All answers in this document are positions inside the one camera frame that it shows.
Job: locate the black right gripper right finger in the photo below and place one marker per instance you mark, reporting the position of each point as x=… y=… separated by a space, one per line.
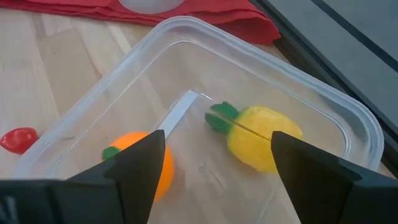
x=308 y=180

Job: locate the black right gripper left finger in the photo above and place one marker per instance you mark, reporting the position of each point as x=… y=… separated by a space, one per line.
x=140 y=174

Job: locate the orange toy tangerine green leaf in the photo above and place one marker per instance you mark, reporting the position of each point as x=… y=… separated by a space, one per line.
x=130 y=141

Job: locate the small red toy cherry tomato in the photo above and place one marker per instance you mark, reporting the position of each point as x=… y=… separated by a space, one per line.
x=19 y=140

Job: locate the clear plastic tupperware container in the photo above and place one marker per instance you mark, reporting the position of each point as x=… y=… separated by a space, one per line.
x=236 y=62

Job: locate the green plant in white pot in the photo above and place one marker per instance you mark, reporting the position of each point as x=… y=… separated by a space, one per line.
x=150 y=5

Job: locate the red cloth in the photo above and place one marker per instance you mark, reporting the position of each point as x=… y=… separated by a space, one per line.
x=217 y=18

